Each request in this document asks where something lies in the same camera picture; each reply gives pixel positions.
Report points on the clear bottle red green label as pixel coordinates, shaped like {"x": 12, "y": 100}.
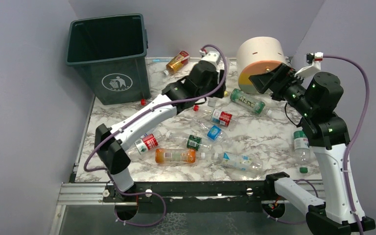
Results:
{"x": 146, "y": 143}

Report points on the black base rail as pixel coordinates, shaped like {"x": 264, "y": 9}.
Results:
{"x": 192, "y": 197}

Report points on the small white cap bottle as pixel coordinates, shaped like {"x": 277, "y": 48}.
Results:
{"x": 212, "y": 102}

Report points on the clear bottle green cap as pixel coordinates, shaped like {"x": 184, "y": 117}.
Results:
{"x": 302, "y": 153}

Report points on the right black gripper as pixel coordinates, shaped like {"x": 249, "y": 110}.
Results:
{"x": 281, "y": 80}

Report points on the cream cylindrical drum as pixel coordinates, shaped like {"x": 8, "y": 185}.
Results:
{"x": 257, "y": 56}

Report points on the dark green trash bin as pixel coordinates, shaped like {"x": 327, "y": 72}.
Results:
{"x": 109, "y": 54}

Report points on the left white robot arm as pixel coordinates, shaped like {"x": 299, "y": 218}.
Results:
{"x": 111, "y": 143}

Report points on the clear bottle light blue label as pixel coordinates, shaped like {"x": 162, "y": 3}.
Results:
{"x": 238, "y": 162}

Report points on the aluminium frame rail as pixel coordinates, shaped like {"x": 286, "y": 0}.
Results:
{"x": 81, "y": 194}

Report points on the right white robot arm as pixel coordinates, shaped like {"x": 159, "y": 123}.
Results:
{"x": 340, "y": 212}

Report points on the amber red-label bottle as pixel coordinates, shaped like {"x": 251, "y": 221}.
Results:
{"x": 177, "y": 63}

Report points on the clear bottle dark green label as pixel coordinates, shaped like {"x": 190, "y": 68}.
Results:
{"x": 190, "y": 141}

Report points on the green tinted plastic bottle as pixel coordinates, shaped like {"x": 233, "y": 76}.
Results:
{"x": 252, "y": 104}

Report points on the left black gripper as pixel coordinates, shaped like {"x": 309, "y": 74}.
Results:
{"x": 219, "y": 78}

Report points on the clear bottle red white label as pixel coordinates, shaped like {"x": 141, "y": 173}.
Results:
{"x": 215, "y": 115}

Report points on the orange drink bottle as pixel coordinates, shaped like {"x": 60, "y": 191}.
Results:
{"x": 178, "y": 156}

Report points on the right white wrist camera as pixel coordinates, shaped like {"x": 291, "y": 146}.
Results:
{"x": 314, "y": 65}

